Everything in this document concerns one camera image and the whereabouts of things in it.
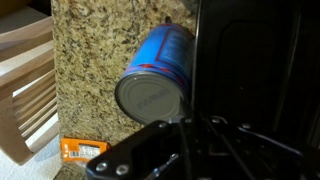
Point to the small wooden slat chair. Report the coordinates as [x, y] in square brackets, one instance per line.
[23, 93]

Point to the black rectangular plastic bowl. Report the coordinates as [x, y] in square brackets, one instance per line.
[253, 66]

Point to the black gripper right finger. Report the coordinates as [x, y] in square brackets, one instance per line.
[253, 153]

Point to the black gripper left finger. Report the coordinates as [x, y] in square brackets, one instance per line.
[140, 156]

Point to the blue labelled tin can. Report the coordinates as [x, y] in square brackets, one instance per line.
[156, 76]

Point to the orange snack packet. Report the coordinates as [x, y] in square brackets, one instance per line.
[83, 150]

